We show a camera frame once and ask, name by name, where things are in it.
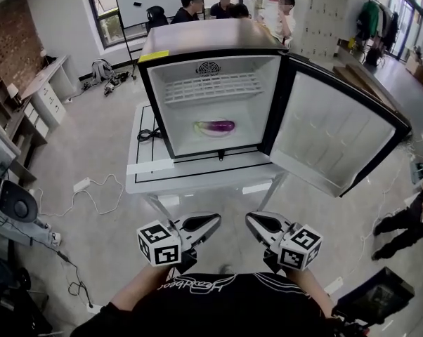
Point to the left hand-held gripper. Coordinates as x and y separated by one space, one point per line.
162 248

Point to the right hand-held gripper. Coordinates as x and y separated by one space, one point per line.
299 248

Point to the white round plate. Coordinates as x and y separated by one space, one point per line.
215 136

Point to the purple eggplant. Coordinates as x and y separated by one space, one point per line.
218 126

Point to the black mini fridge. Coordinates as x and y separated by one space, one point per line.
204 37

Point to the person's right forearm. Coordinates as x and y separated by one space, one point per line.
313 290

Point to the person's left forearm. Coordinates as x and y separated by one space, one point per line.
137 286

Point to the white metal table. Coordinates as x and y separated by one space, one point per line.
197 184

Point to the black printed shirt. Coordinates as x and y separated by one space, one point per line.
232 311

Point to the black screen device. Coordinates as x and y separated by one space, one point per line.
376 297

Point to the black floor equipment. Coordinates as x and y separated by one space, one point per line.
109 84

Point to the wooden platform step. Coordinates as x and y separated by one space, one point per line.
362 83

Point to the grey fabric cover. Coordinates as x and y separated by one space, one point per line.
29 228

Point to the grey backpack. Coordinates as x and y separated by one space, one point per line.
102 71

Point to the white drawer desk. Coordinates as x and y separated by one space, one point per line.
50 100

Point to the black bag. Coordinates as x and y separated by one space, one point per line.
373 57

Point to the yellow caution sign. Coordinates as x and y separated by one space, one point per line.
352 42

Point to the black office chair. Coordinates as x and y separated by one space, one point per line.
157 18

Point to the grey cubby cabinet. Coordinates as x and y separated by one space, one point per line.
11 132

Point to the black metal chair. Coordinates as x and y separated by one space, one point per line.
7 311

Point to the grey locker cabinet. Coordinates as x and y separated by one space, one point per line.
324 16

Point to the black framed window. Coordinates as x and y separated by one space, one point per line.
107 26

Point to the cardboard box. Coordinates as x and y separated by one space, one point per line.
417 67

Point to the green jacket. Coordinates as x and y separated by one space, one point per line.
369 18

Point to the black coat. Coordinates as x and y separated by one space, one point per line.
392 30

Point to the metal clothes rack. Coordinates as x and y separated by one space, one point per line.
383 9

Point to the glass door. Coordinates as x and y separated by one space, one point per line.
408 12

